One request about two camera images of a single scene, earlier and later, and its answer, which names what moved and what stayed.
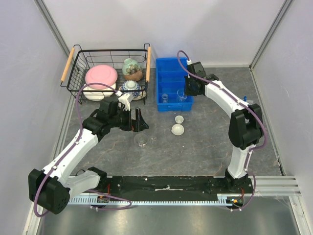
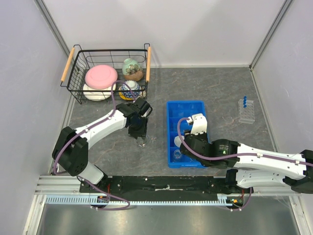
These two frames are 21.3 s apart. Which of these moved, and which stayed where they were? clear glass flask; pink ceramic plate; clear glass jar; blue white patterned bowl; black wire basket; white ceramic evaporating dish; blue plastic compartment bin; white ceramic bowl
Moved: blue plastic compartment bin; clear glass jar; white ceramic evaporating dish
Stayed: pink ceramic plate; black wire basket; clear glass flask; white ceramic bowl; blue white patterned bowl
